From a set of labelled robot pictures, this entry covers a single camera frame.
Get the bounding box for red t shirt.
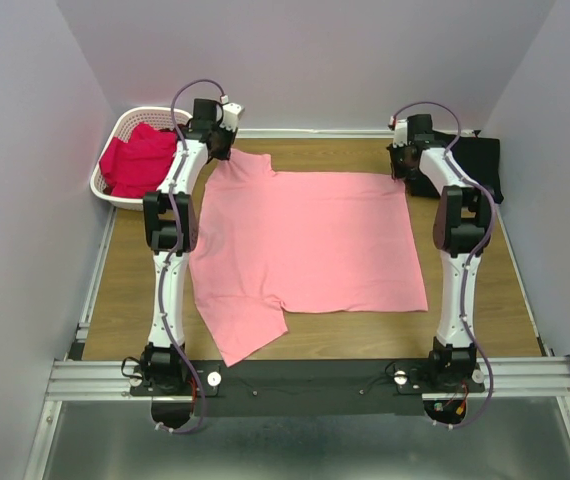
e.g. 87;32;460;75
99;123;178;199

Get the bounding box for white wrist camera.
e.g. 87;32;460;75
220;102;244;132
389;117;411;148

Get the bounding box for folded black t shirt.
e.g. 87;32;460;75
406;136;504;204

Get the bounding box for white plastic laundry basket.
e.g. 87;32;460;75
90;107;192;211

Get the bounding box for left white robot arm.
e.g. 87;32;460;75
138;94;244;396

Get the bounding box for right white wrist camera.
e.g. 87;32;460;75
389;117;411;148

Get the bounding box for light pink t shirt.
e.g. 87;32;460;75
189;150;428;366

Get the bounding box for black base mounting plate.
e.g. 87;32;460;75
124;359;487;428

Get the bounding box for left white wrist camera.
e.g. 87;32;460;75
220;102;244;132

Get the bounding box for aluminium frame rail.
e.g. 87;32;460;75
45;357;570;401

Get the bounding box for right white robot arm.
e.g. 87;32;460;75
387;114;496;392

